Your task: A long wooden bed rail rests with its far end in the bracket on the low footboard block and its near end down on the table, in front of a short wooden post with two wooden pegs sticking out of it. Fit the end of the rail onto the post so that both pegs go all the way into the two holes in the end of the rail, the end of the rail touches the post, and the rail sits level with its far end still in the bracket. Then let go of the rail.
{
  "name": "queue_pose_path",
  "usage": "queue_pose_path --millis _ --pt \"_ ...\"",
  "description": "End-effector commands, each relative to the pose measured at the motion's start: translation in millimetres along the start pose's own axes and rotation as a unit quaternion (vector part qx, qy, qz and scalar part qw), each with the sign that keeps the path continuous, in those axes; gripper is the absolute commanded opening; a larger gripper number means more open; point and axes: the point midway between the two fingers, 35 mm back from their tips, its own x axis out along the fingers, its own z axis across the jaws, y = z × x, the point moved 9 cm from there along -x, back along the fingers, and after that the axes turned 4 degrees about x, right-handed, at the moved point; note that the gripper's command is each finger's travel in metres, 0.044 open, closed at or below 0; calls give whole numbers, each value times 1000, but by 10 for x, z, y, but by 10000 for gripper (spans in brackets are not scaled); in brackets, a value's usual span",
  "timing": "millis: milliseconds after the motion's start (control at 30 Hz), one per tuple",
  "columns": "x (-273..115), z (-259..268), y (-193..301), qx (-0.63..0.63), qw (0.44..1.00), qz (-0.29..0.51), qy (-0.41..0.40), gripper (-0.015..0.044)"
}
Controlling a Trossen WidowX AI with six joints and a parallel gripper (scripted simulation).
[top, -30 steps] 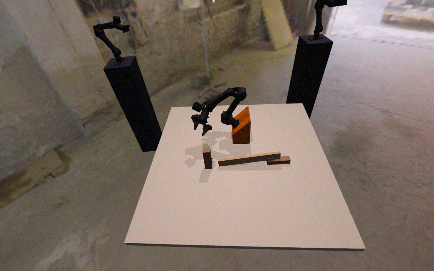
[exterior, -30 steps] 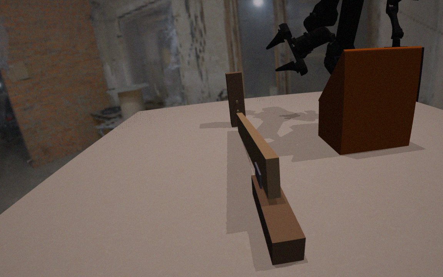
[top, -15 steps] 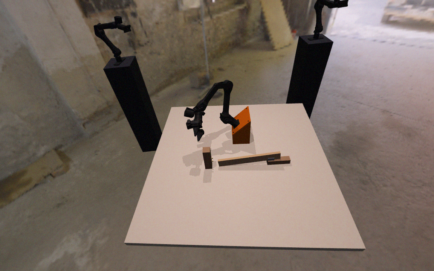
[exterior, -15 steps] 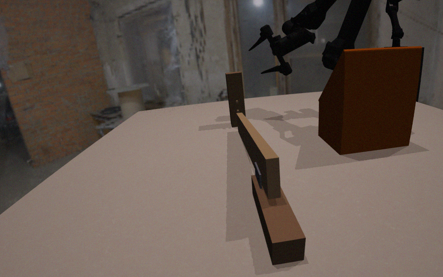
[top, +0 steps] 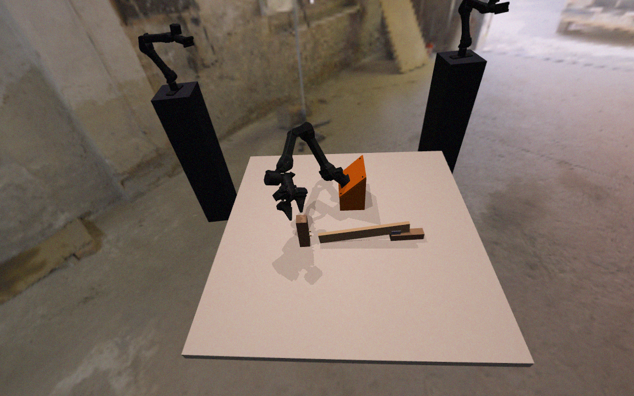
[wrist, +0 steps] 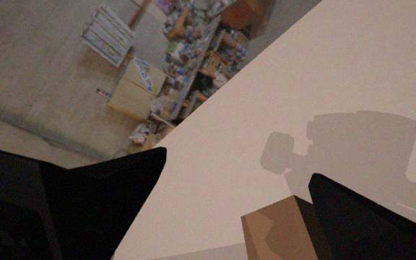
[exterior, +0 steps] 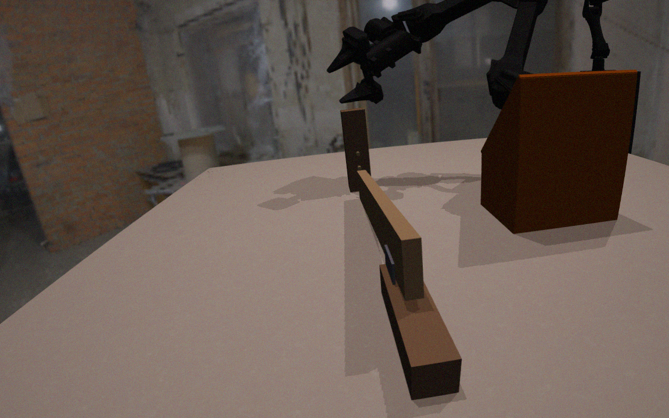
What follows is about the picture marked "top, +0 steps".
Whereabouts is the long wooden bed rail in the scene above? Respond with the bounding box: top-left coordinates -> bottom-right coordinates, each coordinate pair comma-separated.
318,221 -> 410,243

